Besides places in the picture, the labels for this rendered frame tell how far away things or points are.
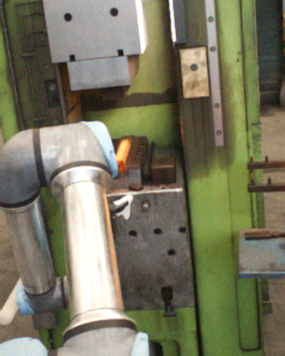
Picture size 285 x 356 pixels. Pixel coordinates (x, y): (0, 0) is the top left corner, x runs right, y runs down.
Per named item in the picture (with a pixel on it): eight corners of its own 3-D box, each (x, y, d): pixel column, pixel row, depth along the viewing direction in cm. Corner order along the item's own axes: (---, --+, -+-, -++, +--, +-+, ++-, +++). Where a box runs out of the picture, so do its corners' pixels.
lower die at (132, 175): (142, 186, 181) (139, 163, 179) (85, 190, 183) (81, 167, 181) (148, 152, 221) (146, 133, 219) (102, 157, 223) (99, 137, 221)
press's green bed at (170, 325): (204, 416, 198) (194, 306, 186) (107, 420, 202) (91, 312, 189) (198, 328, 251) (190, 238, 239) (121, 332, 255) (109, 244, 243)
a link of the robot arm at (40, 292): (-31, 158, 93) (21, 331, 120) (32, 150, 94) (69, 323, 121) (-25, 125, 102) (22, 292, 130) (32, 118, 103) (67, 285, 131)
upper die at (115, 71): (130, 85, 172) (126, 55, 169) (70, 91, 174) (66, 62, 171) (138, 69, 212) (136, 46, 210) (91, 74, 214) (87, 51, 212)
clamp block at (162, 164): (176, 183, 180) (175, 165, 178) (152, 185, 181) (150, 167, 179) (176, 172, 191) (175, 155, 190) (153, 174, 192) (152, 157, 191)
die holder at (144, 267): (195, 307, 186) (183, 188, 174) (89, 313, 189) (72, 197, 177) (190, 238, 239) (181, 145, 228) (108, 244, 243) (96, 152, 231)
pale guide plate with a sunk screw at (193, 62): (209, 96, 183) (205, 47, 179) (183, 98, 184) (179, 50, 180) (209, 95, 185) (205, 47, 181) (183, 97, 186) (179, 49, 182)
